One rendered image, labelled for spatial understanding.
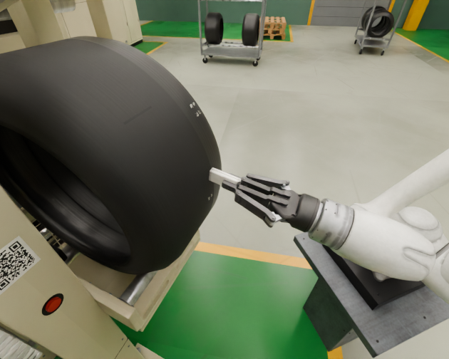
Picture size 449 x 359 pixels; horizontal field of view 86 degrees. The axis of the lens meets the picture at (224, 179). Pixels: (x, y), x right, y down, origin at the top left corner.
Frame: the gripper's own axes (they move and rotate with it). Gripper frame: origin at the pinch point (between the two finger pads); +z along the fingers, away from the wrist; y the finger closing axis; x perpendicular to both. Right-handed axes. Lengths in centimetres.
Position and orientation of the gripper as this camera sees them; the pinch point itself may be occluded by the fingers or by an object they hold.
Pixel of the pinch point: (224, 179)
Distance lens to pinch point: 53.4
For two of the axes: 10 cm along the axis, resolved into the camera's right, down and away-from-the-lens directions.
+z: -9.0, -3.7, 2.2
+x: -1.3, 7.1, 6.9
